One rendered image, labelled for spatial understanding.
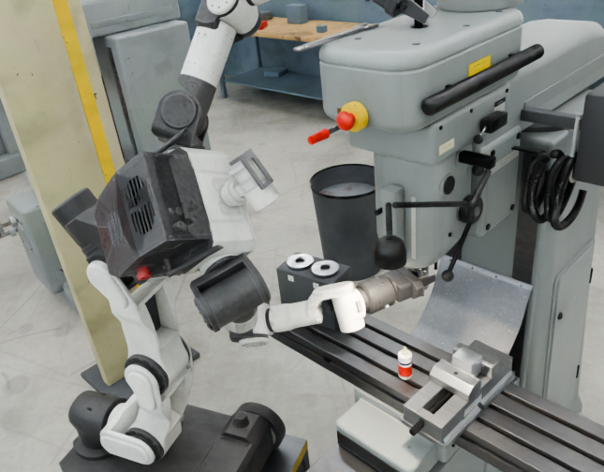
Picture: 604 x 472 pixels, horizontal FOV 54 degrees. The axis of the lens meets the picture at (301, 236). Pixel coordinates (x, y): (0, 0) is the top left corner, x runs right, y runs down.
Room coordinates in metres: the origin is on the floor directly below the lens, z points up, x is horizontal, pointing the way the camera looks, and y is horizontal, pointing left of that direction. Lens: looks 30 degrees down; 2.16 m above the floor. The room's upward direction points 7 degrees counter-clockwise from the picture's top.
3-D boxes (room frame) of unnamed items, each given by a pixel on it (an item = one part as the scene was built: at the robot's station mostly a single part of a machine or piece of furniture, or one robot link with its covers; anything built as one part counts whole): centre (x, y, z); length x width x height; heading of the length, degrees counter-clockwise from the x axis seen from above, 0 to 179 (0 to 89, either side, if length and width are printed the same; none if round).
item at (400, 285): (1.27, -0.22, 1.24); 0.13 x 0.12 x 0.10; 24
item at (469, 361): (1.19, -0.41, 1.01); 0.06 x 0.05 x 0.06; 40
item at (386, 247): (1.09, -0.19, 1.47); 0.07 x 0.07 x 0.06
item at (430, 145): (1.33, -0.34, 1.68); 0.34 x 0.24 x 0.10; 132
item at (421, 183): (1.31, -0.31, 1.47); 0.21 x 0.19 x 0.32; 42
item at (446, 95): (1.22, -0.43, 1.79); 0.45 x 0.04 x 0.04; 132
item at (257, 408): (1.53, 0.24, 0.50); 0.20 x 0.05 x 0.20; 64
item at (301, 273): (1.64, -0.02, 1.00); 0.22 x 0.12 x 0.20; 52
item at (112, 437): (1.42, 0.60, 0.68); 0.21 x 0.20 x 0.13; 64
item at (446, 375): (1.16, -0.36, 0.99); 0.12 x 0.06 x 0.04; 40
